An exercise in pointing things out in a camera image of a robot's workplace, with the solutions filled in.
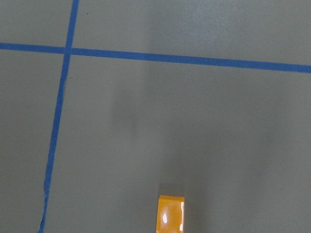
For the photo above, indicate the orange trapezoid block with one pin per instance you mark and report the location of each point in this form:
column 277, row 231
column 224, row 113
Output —
column 170, row 214

